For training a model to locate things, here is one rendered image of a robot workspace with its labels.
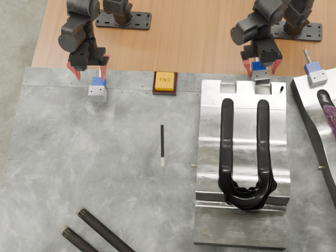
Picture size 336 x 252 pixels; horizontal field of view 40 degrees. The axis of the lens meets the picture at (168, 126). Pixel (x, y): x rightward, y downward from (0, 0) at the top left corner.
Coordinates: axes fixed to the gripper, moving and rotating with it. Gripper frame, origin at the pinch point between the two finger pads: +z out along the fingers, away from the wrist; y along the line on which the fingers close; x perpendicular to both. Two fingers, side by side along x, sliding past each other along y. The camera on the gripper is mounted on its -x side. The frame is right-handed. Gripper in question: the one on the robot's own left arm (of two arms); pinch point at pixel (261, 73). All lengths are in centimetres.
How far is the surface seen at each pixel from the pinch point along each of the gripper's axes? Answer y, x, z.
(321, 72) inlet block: 17.9, -5.2, -0.9
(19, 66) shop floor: -115, 96, 41
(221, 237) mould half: -20, -45, 23
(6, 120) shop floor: -122, 68, 57
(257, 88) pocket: -2.3, -6.3, 1.5
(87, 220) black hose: -59, -37, 20
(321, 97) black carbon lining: 17.1, -9.7, 5.3
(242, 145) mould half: -10.1, -24.3, 8.5
